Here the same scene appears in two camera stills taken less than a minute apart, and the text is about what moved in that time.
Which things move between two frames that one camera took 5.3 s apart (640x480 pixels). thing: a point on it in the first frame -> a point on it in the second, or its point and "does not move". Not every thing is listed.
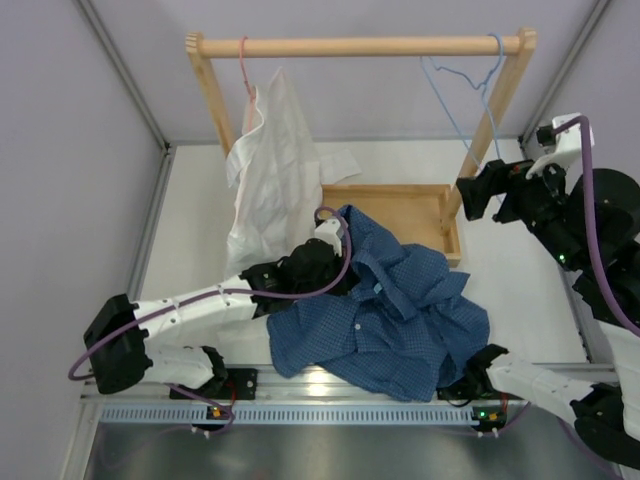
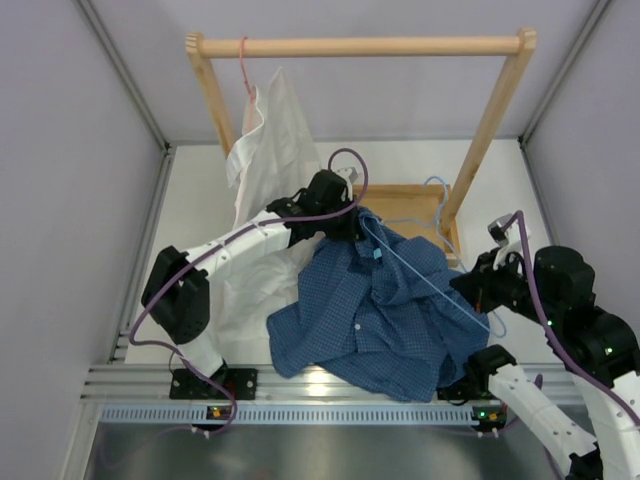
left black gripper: x=349 y=282 -> x=350 y=231
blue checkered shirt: x=404 y=327 does not move
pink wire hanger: x=250 y=87 does not move
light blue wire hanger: x=483 y=88 -> x=422 y=271
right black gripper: x=476 y=192 -> x=477 y=286
